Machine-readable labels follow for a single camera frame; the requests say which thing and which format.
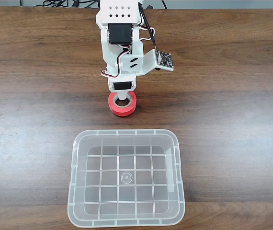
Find black cable bundle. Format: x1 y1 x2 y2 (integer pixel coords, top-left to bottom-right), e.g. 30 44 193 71
42 0 99 8

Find white servo wire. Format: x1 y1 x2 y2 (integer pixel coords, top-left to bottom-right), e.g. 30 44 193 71
100 51 122 79

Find clear plastic storage box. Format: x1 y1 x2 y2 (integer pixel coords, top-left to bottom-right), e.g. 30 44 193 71
67 129 186 228

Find black camera cable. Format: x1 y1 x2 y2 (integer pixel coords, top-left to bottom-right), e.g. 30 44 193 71
138 1 158 50

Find camera board on white bracket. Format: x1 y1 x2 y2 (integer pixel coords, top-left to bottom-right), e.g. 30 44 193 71
141 48 175 75

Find red tape roll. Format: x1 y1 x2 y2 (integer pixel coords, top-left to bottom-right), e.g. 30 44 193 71
107 91 137 117

